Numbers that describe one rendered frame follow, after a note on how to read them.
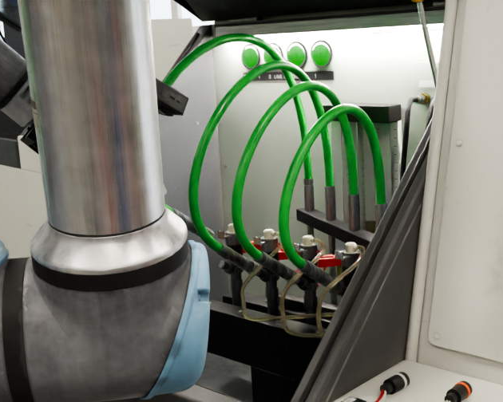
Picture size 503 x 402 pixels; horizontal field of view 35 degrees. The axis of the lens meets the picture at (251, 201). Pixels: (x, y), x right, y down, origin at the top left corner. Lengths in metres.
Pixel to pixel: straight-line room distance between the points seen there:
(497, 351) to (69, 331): 0.62
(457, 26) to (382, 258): 0.32
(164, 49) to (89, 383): 3.80
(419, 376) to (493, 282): 0.15
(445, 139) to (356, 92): 0.40
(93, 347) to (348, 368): 0.50
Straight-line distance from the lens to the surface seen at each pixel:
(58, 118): 0.54
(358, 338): 1.03
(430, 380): 1.06
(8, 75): 1.12
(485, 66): 1.08
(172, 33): 4.38
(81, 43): 0.52
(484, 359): 1.07
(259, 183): 1.66
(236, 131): 1.68
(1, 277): 0.61
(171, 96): 1.03
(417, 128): 1.40
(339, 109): 1.12
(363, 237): 1.27
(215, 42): 1.28
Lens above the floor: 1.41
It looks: 11 degrees down
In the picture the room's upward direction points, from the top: 3 degrees counter-clockwise
